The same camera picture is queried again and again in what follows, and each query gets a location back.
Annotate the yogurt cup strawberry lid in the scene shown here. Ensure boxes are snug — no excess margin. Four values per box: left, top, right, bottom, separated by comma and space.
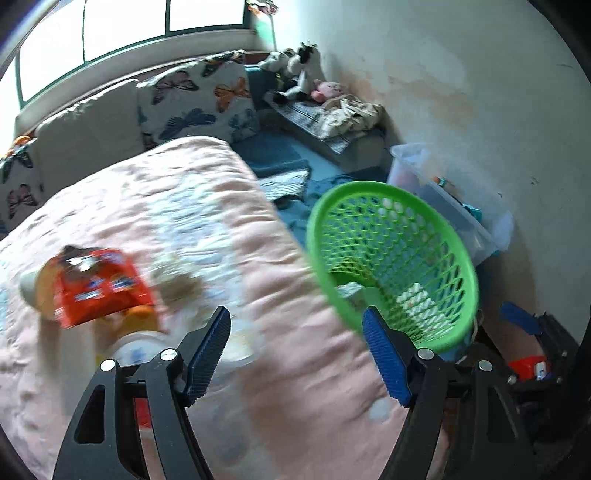
106, 322, 264, 384

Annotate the orange peel piece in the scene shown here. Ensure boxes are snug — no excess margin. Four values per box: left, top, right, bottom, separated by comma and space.
93, 306, 163, 366

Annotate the red brown snack wrapper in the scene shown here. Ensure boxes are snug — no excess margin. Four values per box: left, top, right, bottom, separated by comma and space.
48, 245, 154, 329

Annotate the white paper cup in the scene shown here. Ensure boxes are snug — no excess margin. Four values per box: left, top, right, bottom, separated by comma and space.
19, 265, 58, 321

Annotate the pink towel blanket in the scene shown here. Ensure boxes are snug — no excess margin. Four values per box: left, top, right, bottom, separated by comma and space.
1, 137, 406, 479

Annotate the clear plastic storage bin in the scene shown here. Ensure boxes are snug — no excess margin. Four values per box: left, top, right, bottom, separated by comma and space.
388, 143, 515, 266

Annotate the green mesh plastic basket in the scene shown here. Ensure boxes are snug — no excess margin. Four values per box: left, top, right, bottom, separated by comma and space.
307, 181, 479, 353

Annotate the crumpled beige cloth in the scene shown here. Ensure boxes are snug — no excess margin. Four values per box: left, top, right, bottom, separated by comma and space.
317, 94, 384, 139

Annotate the left butterfly cushion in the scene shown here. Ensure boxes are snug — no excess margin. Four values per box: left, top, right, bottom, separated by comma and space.
0, 136, 45, 239

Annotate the butterfly cushion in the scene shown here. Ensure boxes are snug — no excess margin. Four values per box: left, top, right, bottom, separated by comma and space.
0, 136, 45, 239
136, 50, 259, 149

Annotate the checkered bench cushion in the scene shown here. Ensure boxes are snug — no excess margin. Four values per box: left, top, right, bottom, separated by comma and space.
263, 91, 384, 154

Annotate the grey middle cushion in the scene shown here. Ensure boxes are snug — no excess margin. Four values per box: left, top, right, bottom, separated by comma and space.
32, 79, 144, 197

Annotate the right butterfly cushion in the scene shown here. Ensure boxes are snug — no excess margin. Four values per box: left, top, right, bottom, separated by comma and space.
136, 50, 259, 149

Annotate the pink plush toy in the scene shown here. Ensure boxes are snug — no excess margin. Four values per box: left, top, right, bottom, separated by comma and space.
310, 79, 348, 104

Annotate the cow plush toy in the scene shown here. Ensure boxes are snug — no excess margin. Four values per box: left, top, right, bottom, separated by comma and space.
273, 43, 325, 105

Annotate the grey white plush toy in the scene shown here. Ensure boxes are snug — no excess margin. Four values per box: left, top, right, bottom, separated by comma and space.
257, 48, 296, 73

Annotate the green framed window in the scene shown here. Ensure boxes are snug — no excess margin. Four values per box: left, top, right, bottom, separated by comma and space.
12, 0, 249, 107

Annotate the colourful pinwheel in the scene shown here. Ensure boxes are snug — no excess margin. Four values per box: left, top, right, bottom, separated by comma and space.
246, 0, 279, 51

